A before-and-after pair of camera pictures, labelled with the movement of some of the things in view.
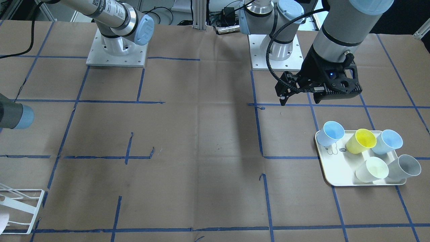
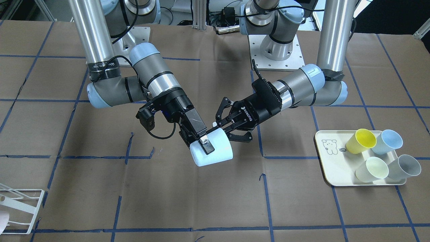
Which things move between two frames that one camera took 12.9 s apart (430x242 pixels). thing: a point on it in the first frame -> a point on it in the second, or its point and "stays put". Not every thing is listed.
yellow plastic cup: (362, 140) stays put
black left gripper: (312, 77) -> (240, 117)
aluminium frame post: (199, 14) stays put
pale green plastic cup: (373, 168) stays put
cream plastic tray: (340, 165) stays put
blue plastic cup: (332, 131) -> (223, 150)
